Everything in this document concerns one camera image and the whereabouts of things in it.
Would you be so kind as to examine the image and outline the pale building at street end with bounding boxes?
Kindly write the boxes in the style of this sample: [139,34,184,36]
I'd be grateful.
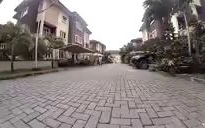
[106,49,123,65]

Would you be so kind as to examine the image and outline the pale carport canopy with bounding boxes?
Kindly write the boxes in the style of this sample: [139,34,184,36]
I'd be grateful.
[54,43,96,65]

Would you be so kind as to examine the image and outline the grey brick paved road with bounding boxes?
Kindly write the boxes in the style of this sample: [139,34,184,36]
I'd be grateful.
[0,62,205,128]

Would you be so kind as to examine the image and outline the dark car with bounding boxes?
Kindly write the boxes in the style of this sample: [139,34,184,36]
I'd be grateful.
[129,51,155,70]

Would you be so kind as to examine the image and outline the brown and cream building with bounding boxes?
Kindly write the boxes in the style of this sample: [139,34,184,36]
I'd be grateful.
[139,0,204,48]
[12,0,71,62]

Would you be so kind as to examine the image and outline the white pole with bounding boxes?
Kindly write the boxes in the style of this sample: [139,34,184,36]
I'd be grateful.
[33,19,42,70]

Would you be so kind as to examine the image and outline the trees and bushes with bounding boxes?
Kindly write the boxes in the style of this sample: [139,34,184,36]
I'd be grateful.
[142,0,205,75]

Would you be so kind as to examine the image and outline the kerb strip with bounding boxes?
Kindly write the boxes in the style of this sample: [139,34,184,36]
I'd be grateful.
[0,67,62,82]
[147,64,205,86]

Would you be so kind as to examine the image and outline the green trees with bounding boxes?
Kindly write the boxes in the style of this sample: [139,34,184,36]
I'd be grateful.
[0,21,67,63]

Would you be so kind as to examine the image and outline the low pale wall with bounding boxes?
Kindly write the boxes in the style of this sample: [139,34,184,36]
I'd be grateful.
[0,59,60,75]

